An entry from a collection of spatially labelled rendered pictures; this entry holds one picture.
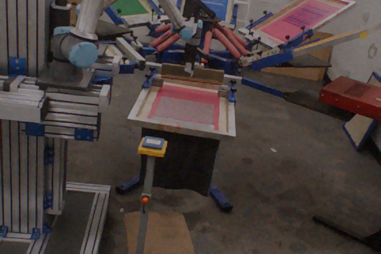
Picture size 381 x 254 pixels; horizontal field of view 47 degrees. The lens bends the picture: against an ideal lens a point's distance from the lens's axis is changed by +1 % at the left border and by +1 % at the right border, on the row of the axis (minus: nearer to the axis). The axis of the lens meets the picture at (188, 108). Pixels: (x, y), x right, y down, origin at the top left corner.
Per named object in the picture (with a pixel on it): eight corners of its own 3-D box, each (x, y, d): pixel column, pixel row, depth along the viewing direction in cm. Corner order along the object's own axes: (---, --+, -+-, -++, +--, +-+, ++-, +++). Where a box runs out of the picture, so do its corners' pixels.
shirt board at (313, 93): (360, 115, 319) (364, 105, 316) (345, 131, 287) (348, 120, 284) (208, 64, 383) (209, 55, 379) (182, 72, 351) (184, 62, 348)
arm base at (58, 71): (45, 80, 192) (45, 58, 188) (53, 69, 205) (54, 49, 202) (79, 84, 193) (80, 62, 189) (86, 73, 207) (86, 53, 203)
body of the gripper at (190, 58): (183, 59, 280) (186, 41, 276) (196, 61, 280) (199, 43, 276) (182, 62, 273) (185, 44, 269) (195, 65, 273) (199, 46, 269)
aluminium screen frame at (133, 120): (234, 142, 230) (235, 136, 228) (126, 124, 231) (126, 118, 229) (232, 91, 302) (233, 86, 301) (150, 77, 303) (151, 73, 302)
